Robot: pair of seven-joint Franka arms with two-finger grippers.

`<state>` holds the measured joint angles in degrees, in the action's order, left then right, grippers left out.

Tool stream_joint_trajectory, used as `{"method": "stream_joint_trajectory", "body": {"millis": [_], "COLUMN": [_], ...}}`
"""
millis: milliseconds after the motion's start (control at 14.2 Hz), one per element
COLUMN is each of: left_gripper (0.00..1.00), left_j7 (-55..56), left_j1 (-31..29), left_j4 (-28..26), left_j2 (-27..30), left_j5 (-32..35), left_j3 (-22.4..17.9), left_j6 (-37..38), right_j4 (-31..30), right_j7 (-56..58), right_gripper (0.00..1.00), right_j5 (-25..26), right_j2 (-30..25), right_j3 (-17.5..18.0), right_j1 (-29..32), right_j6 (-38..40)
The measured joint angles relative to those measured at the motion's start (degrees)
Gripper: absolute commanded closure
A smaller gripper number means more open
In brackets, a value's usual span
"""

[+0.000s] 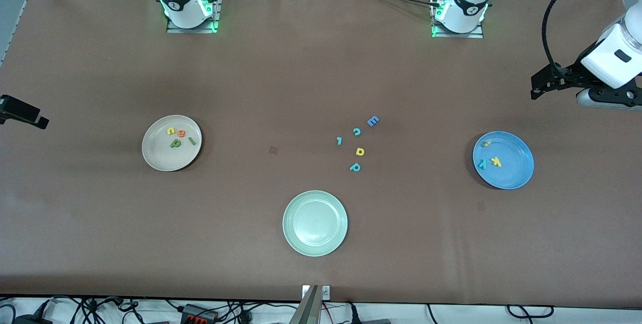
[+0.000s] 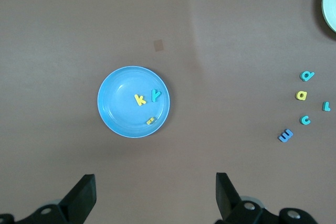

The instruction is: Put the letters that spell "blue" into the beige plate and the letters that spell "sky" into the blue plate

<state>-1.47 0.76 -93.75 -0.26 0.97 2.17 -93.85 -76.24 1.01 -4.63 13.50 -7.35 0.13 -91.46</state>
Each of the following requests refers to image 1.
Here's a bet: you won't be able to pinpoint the tangled black cables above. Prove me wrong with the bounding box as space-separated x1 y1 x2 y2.
0 296 281 324

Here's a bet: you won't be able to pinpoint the beige brown plate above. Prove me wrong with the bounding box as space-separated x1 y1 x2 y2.
141 114 203 172

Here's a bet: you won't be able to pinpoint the aluminium camera post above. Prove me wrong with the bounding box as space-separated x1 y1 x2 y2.
290 285 322 324

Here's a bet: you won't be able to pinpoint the pale green plate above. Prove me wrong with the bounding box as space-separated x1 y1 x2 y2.
282 190 349 257

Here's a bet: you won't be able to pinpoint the blue plate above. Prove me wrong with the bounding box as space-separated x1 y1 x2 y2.
472 131 535 190

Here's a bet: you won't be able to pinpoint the white post bracket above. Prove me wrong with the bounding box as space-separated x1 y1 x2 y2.
302 285 331 300

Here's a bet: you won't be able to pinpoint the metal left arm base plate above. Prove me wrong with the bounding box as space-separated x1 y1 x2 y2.
431 0 485 39

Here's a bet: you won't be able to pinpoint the black orange power strip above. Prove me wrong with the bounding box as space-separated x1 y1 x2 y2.
182 304 219 322

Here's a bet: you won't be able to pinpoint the looped black cable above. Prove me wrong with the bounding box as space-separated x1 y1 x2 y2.
507 304 555 319

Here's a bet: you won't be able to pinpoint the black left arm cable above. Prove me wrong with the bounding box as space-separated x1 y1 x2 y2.
542 0 595 71

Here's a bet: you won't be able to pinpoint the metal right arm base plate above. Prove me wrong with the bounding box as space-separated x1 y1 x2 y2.
167 0 224 34

